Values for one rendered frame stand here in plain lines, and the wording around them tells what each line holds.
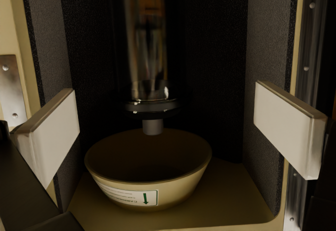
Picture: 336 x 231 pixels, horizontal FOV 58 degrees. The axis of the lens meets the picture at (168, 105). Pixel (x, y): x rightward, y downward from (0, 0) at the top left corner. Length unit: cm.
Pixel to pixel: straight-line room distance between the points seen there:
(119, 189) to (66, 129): 21
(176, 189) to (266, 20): 22
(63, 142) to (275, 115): 11
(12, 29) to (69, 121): 16
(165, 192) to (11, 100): 19
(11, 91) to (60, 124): 17
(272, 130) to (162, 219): 24
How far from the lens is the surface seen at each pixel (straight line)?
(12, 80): 32
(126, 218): 40
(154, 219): 39
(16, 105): 33
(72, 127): 18
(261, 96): 19
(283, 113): 16
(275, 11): 35
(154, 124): 39
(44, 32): 37
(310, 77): 33
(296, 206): 39
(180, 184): 37
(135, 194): 37
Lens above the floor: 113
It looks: 17 degrees up
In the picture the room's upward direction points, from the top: 178 degrees clockwise
